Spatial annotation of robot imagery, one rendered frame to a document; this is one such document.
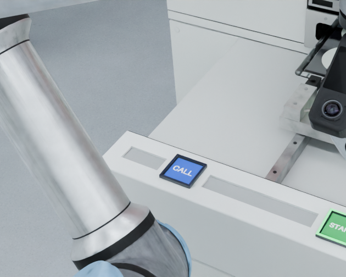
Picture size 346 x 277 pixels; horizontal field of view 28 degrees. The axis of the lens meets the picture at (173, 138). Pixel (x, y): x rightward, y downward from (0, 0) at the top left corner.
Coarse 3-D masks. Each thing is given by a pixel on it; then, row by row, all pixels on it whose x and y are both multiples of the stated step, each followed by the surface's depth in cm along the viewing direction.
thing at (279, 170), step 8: (296, 136) 130; (304, 136) 129; (288, 144) 128; (296, 144) 128; (304, 144) 130; (288, 152) 126; (296, 152) 127; (280, 160) 125; (288, 160) 125; (272, 168) 124; (280, 168) 123; (288, 168) 126; (272, 176) 122; (280, 176) 123
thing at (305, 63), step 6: (330, 30) 147; (324, 36) 145; (318, 42) 143; (324, 42) 144; (312, 48) 142; (318, 48) 142; (312, 54) 140; (306, 60) 139; (300, 66) 137; (306, 66) 138
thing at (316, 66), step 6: (336, 30) 147; (330, 36) 145; (336, 36) 145; (330, 42) 144; (336, 42) 143; (324, 48) 142; (330, 48) 142; (318, 54) 141; (312, 60) 139; (318, 60) 139; (312, 66) 138; (318, 66) 138; (312, 72) 136; (318, 72) 136; (324, 72) 136
